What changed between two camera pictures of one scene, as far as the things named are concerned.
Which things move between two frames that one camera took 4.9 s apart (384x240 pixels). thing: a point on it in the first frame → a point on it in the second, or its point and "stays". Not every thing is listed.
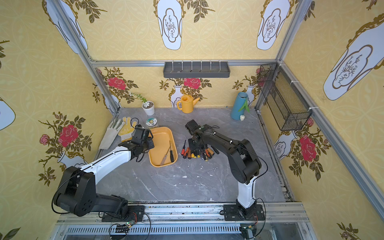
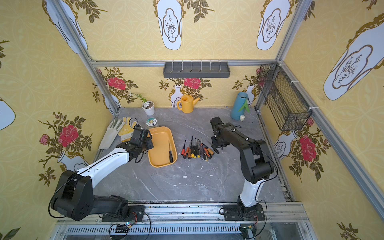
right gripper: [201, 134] → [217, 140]
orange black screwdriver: [186, 153] stays
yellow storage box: [165, 151] stays
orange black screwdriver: [207, 154] stays
